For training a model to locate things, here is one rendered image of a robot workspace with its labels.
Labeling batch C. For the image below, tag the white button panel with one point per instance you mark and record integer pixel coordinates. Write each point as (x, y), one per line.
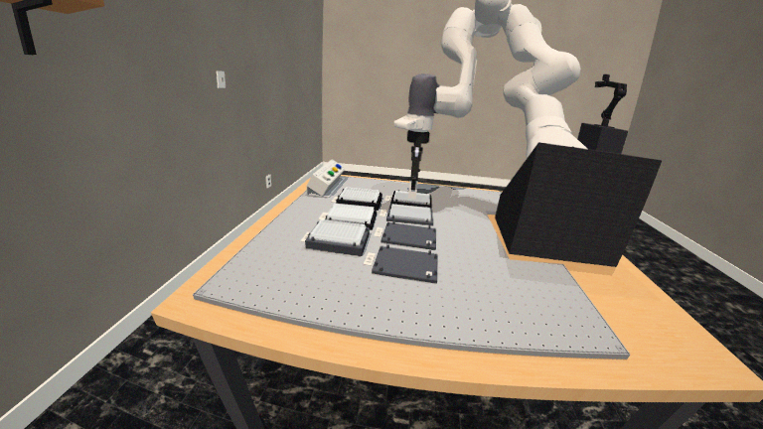
(329, 183)

